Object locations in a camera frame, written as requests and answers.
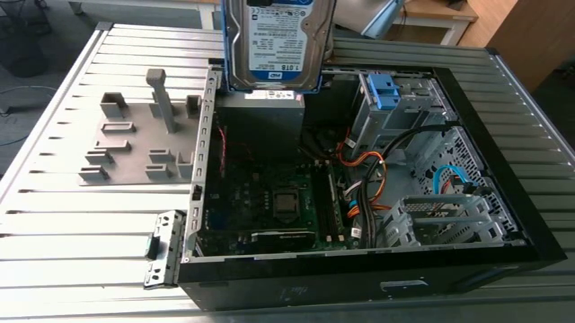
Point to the hinged metal slot bracket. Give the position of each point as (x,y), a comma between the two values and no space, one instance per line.
(172,235)

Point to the black graphics card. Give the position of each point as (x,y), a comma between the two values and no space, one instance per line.
(288,240)

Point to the grey plastic parts rack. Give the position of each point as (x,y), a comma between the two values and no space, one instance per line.
(135,161)

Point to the black RAM slot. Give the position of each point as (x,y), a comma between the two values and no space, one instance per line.
(320,202)

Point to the white framed wooden desk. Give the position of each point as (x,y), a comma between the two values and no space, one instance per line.
(432,8)

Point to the black open PC case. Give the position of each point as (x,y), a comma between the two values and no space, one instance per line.
(314,286)

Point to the grey metal optical drive cage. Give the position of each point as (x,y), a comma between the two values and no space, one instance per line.
(405,117)

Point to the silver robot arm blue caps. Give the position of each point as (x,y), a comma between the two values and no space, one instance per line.
(356,17)

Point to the green RAM stick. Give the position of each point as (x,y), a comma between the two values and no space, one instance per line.
(336,202)

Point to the black office chair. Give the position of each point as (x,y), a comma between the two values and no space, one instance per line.
(27,50)

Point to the dark green motherboard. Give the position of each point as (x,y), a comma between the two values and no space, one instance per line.
(244,202)

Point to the grey metal disk bay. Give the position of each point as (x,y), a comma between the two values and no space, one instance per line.
(449,219)

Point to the hard disk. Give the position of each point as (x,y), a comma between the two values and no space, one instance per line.
(278,40)

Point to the brown wooden cabinet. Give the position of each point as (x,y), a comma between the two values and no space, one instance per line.
(530,33)

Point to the grey power supply unit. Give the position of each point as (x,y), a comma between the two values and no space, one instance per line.
(261,128)

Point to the blue plastic drive latch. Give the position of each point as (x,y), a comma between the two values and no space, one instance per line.
(382,91)

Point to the white desk frame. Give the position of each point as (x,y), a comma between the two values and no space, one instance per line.
(206,18)

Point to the CPU socket with silver CPU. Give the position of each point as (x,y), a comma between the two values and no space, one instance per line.
(286,203)

